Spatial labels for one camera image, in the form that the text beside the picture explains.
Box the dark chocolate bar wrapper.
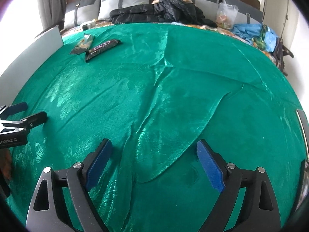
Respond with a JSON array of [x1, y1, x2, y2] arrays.
[[85, 39, 121, 63]]

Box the green candy packet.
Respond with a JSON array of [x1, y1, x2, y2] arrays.
[[70, 34, 94, 55]]

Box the white cardboard box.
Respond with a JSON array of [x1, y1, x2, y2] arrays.
[[1, 26, 63, 105]]

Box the grey cushion far left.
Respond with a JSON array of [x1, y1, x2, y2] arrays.
[[64, 0, 101, 29]]

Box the green satin tablecloth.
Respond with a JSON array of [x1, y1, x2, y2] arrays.
[[7, 23, 305, 231]]

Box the grey window curtain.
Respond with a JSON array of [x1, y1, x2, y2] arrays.
[[38, 0, 66, 30]]

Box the black puffer jacket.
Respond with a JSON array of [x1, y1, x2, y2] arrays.
[[109, 0, 217, 28]]

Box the blue cloth pile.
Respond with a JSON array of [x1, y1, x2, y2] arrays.
[[230, 24, 278, 52]]

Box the clear plastic snack bag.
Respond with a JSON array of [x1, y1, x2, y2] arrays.
[[216, 3, 239, 30]]

